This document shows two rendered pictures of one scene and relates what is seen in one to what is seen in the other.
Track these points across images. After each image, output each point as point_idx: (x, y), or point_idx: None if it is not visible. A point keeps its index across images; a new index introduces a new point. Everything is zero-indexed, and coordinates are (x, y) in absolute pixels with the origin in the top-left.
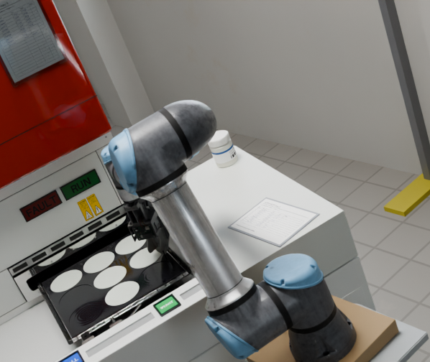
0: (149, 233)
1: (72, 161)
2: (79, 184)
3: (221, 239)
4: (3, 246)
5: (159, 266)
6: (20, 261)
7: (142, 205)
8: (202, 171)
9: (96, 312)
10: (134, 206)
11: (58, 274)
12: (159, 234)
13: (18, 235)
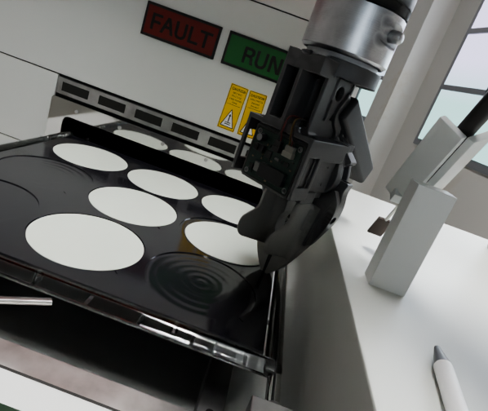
0: (281, 172)
1: (287, 8)
2: (260, 58)
3: None
4: (81, 33)
5: (226, 277)
6: (85, 84)
7: (334, 95)
8: (451, 232)
9: None
10: (316, 56)
11: (104, 148)
12: (297, 212)
13: (113, 40)
